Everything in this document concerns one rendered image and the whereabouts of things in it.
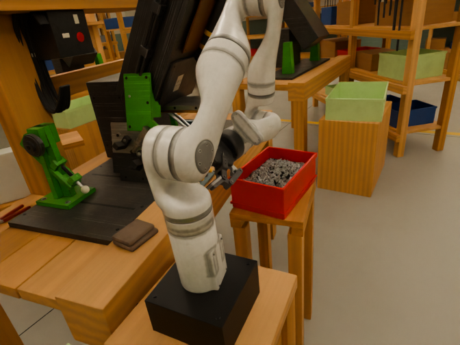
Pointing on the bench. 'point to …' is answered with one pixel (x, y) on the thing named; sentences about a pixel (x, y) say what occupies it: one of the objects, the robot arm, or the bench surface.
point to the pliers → (14, 213)
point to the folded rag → (134, 235)
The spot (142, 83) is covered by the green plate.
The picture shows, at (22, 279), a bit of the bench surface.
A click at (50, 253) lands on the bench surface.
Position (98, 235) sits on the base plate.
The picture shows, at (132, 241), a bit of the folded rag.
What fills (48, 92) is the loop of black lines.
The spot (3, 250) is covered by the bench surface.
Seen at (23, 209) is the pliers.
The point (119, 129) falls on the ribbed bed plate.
